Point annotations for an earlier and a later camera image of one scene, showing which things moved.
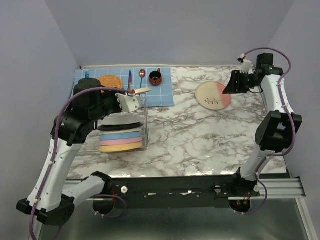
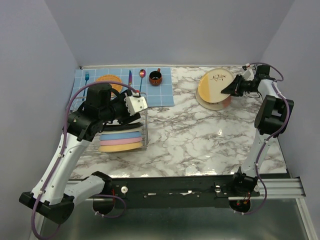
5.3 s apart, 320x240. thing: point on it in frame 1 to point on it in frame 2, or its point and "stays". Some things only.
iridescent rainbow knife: x=130 y=81 stays
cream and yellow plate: x=142 y=90 to x=211 y=83
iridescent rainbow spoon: x=142 y=74 stays
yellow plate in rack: x=119 y=147 stays
